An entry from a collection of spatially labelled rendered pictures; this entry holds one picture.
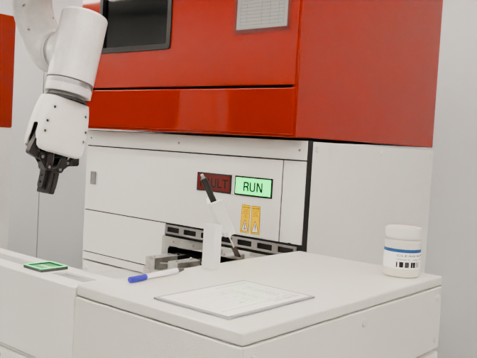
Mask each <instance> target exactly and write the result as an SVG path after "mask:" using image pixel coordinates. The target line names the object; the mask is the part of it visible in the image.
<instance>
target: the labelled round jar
mask: <svg viewBox="0 0 477 358"><path fill-rule="evenodd" d="M385 235H386V238H385V245H384V254H383V273H384V274H385V275H387V276H392V277H397V278H416V277H418V276H419V275H420V260H421V250H422V249H421V248H422V242H421V241H420V239H421V238H422V228H421V227H416V226H410V225H403V224H388V225H387V226H385Z"/></svg>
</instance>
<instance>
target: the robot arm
mask: <svg viewBox="0 0 477 358"><path fill-rule="evenodd" d="M12 8H13V17H14V20H15V22H16V26H17V29H18V32H19V33H20V36H21V38H22V41H23V43H24V45H25V47H26V50H27V51H28V54H29V55H30V57H31V59H32V60H33V62H34V63H35V64H36V66H37V67H38V68H40V69H41V70H42V71H44V72H47V77H46V81H45V86H44V90H45V91H46V93H45V94H41V95H40V96H39V98H38V101H37V103H36V105H35V107H34V110H33V113H32V115H31V119H30V121H29V124H28V128H27V131H26V135H25V139H24V143H25V145H26V146H27V148H26V153H27V154H29V155H30V156H32V157H34V158H35V159H36V161H37V163H38V168H39V169H40V174H39V177H38V183H37V186H38V187H37V192H42V193H46V194H51V195H53V194H54V192H55V189H56V187H57V181H58V177H59V174H60V173H62V172H63V171H64V169H66V168H67V167H68V166H78V165H79V161H80V158H81V157H82V154H83V152H84V147H85V144H86V140H87V131H88V124H89V107H87V102H85V101H91V98H92V92H93V88H94V82H95V79H96V75H97V69H98V66H99V60H100V56H101V53H102V47H103V44H104V38H105V34H106V28H107V25H108V22H107V20H106V18H104V17H103V16H102V15H101V14H100V13H97V12H95V11H92V10H90V9H86V8H82V7H77V6H68V7H65V8H64V9H63V10H62V12H61V16H60V21H59V24H58V25H57V21H56V19H55V14H54V12H53V2H52V0H12ZM68 157H69V158H70V159H68Z"/></svg>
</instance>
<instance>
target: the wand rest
mask: <svg viewBox="0 0 477 358"><path fill-rule="evenodd" d="M207 204H208V206H209V209H210V211H211V213H212V216H213V218H214V221H215V222H216V224H214V223H206V224H204V236H203V250H202V268H204V269H210V270H217V269H220V258H221V237H230V236H231V235H232V234H235V230H234V228H233V225H232V223H231V220H230V219H229V216H228V214H227V211H226V208H225V206H224V203H223V202H222V199H220V200H217V201H215V202H210V200H209V198H207Z"/></svg>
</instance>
